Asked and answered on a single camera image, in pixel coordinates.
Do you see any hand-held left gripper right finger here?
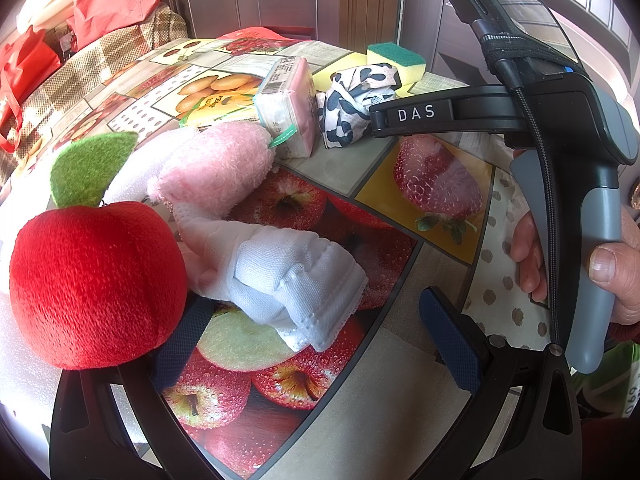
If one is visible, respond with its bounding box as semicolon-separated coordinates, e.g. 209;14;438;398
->
419;287;583;480

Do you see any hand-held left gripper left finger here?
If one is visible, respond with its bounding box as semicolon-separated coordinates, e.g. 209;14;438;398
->
50;299;217;480

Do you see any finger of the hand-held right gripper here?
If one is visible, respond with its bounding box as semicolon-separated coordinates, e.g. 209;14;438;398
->
369;85;516;138

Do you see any yellow and green sponge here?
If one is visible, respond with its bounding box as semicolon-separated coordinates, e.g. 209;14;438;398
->
366;42;427;86

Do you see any black and white printed cloth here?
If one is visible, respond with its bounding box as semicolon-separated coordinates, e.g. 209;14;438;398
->
317;62;403;150

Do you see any red plush apple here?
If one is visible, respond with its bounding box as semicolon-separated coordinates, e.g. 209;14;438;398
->
9;132;188;372

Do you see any white sock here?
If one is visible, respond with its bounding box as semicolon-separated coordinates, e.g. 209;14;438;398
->
177;202;369;353

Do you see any person's right hand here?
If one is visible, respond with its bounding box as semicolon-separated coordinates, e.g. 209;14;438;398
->
510;207;640;328

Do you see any fruit print tablecloth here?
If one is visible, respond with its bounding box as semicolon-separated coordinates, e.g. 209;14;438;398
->
0;35;566;480

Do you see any yellow cleaning cloth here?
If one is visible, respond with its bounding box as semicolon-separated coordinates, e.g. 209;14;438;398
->
311;66;346;93

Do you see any pink tissue pack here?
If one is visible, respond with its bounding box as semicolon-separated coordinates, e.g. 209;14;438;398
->
252;56;319;160

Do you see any pink plush toy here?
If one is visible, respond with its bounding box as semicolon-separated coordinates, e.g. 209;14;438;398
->
147;121;276;221

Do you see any red printed plastic bag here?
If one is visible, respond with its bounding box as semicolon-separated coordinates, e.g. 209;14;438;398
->
217;27;306;56

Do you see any bright red tote bag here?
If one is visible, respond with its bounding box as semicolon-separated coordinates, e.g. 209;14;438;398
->
0;25;63;153

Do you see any salmon red fabric bag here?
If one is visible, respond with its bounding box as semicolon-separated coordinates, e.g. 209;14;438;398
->
67;0;163;48

